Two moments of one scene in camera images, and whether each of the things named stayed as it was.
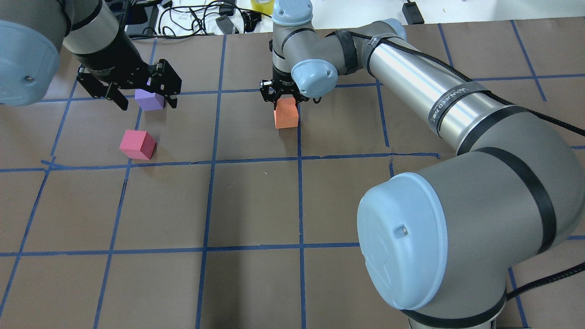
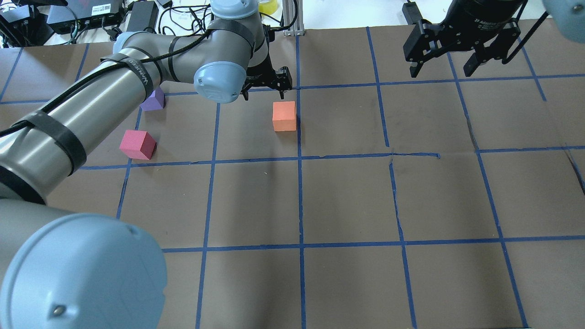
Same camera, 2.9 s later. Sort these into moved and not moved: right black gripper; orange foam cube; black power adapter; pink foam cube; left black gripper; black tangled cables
Moved: right black gripper; left black gripper
Not moved: black power adapter; orange foam cube; black tangled cables; pink foam cube
